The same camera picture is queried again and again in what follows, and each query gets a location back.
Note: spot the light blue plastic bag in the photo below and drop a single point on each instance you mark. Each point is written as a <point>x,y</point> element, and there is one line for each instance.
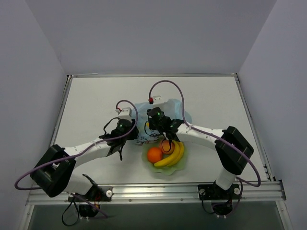
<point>171,108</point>

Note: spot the green scalloped bowl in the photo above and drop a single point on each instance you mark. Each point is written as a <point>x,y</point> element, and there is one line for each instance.
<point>168,170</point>

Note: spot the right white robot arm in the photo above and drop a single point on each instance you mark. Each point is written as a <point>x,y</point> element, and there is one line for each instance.
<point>232,148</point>

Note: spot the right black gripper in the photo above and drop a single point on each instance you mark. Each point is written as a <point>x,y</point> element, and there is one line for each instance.
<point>169,132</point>

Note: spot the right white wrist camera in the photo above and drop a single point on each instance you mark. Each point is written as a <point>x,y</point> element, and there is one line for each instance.
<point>156,101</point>

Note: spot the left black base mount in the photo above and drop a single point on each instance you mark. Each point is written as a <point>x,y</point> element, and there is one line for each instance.
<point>85,188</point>

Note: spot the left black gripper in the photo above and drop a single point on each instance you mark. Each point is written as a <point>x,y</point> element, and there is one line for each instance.
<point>117,144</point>

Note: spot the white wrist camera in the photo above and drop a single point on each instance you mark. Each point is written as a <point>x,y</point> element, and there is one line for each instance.
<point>124,113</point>
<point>156,101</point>

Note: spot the fake peach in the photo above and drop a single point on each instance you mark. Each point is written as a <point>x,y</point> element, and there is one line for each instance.
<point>166,147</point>

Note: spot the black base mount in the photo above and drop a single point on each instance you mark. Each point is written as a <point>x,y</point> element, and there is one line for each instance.
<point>214,192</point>
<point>85,188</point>

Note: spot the aluminium front rail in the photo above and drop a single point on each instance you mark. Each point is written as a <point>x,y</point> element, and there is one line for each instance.
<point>164,194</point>

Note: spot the orange fake fruit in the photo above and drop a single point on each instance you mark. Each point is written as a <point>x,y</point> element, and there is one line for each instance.
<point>154,155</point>

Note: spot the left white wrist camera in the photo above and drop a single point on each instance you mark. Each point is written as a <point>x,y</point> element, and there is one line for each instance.
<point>124,113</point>

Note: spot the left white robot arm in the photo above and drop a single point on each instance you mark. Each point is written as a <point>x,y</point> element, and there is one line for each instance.
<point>54,173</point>

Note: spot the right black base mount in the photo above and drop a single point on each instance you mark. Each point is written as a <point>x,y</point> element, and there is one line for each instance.
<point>214,192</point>

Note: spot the yellow fake banana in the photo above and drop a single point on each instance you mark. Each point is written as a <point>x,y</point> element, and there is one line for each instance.
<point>174,158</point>

